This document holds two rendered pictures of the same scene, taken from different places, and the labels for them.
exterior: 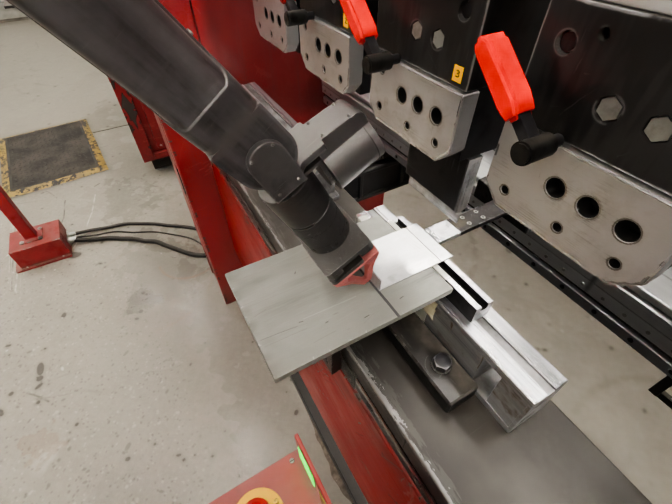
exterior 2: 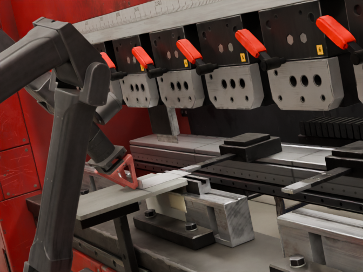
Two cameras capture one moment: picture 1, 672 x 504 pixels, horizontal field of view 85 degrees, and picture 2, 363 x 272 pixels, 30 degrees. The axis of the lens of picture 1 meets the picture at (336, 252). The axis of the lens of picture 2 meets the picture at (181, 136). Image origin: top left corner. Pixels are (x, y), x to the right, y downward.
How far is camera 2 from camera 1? 119 cm
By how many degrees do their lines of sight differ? 36
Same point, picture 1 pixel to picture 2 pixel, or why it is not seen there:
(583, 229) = (181, 94)
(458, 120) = (148, 83)
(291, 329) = (90, 206)
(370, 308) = (136, 194)
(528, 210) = (172, 100)
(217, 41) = (41, 134)
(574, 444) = (272, 242)
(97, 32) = not seen: hidden behind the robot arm
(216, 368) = not seen: outside the picture
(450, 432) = (196, 255)
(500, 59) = (138, 52)
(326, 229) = (100, 142)
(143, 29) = not seen: hidden behind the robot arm
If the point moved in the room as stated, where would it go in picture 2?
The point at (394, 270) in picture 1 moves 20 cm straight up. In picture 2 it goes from (154, 183) to (135, 98)
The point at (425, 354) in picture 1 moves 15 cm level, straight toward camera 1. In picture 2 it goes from (182, 229) to (151, 255)
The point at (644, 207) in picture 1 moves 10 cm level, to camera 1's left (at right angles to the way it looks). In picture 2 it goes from (183, 75) to (135, 85)
